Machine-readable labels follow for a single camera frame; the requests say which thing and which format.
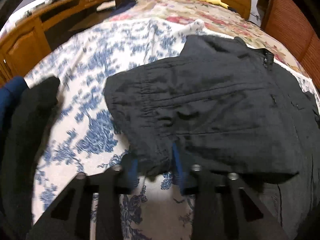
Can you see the folded navy blue garment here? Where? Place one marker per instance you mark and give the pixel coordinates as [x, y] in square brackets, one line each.
[10, 97]

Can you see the folded black garment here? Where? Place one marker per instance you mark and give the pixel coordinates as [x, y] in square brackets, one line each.
[19, 145]

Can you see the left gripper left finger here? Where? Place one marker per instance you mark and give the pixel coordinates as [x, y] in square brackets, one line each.
[69, 215]

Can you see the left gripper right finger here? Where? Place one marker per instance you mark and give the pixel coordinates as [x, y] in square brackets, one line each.
[225, 207]

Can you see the blue floral white bedsheet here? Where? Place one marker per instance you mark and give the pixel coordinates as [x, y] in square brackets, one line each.
[83, 138]

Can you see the wooden desk cabinet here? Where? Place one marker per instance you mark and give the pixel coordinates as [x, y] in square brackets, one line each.
[26, 45]

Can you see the red floral beige quilt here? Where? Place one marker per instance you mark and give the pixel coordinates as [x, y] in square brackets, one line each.
[216, 19]

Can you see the louvered wooden wardrobe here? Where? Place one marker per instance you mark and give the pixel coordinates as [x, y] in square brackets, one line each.
[295, 23]

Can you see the black jacket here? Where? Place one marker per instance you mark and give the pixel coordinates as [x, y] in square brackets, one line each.
[232, 109]

